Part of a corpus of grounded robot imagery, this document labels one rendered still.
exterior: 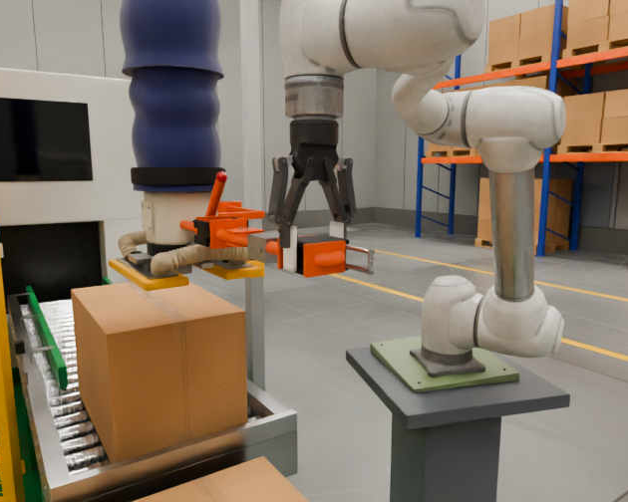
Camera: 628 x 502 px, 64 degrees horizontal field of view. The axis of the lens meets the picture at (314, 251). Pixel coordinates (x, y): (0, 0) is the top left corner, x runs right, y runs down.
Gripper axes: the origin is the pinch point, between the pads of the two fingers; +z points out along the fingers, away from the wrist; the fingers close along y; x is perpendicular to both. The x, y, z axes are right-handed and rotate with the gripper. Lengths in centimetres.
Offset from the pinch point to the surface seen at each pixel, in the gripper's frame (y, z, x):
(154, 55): 9, -38, -51
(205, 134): -3, -21, -50
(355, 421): -119, 124, -136
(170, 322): 2, 29, -70
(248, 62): -161, -105, -342
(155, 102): 9, -28, -52
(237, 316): -18, 31, -69
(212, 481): -2, 70, -52
